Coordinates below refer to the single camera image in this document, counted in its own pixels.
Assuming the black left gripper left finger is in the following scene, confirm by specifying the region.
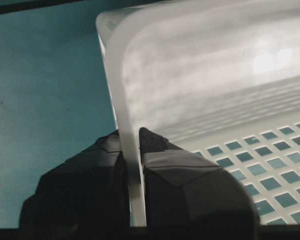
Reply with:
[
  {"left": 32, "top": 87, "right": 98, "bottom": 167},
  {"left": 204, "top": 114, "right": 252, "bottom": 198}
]
[{"left": 19, "top": 130, "right": 130, "bottom": 229}]

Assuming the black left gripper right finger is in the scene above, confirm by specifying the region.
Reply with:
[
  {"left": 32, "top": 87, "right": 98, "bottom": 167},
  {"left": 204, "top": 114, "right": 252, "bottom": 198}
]
[{"left": 139, "top": 127, "right": 260, "bottom": 228}]

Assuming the white perforated plastic basket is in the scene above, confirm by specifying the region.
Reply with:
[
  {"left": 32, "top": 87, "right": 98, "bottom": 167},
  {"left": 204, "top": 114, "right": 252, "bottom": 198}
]
[{"left": 96, "top": 0, "right": 300, "bottom": 227}]

